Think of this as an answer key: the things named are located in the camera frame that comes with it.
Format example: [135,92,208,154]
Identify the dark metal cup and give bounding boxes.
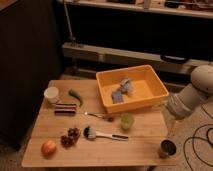
[158,140,177,159]

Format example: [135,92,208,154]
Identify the black cable on floor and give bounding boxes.
[182,106,213,171]

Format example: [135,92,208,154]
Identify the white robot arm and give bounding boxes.
[166,65,213,137]

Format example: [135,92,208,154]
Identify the vertical metal pole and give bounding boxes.
[63,0,76,46]

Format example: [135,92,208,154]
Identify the wooden shelf board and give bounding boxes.
[56,0,213,19]

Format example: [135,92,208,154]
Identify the grey metal rail frame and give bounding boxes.
[62,42,213,75]

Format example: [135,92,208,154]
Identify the grey ribbed gripper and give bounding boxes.
[163,87,200,137]

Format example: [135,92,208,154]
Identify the white plastic cup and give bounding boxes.
[44,87,59,104]

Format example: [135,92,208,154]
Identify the green chili pepper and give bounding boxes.
[68,89,83,107]

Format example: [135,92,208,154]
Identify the green plastic cup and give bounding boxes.
[121,113,134,130]

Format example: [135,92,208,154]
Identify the dark red rectangular bar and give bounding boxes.
[54,104,77,109]

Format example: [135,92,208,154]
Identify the dark brown rectangular bar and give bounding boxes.
[54,110,76,115]

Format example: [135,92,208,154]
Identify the bunch of dark grapes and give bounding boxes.
[60,127,81,148]

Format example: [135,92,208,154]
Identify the yellow plastic bin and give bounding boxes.
[96,65,169,113]

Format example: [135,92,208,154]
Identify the red orange apple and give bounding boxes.
[41,140,56,156]

